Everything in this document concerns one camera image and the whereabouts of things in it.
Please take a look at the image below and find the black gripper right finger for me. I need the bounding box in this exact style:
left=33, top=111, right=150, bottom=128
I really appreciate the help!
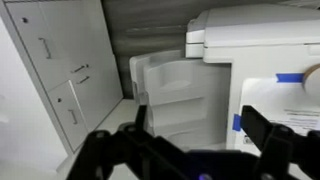
left=240, top=105, right=320, bottom=180

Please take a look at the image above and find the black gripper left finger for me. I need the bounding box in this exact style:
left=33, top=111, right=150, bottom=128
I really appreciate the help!
left=66, top=105, right=187, bottom=180

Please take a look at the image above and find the paper sheet with blue tape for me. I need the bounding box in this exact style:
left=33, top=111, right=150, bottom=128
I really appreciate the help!
left=233, top=73, right=320, bottom=155

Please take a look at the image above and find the masking tape roll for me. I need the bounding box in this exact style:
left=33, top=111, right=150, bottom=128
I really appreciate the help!
left=303, top=64, right=320, bottom=101

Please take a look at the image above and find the white office printer copier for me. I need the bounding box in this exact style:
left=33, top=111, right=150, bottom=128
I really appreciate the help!
left=130, top=4, right=320, bottom=150

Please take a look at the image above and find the white lower cabinet unit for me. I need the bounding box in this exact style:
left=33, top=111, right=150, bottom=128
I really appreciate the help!
left=1, top=0, right=123, bottom=152

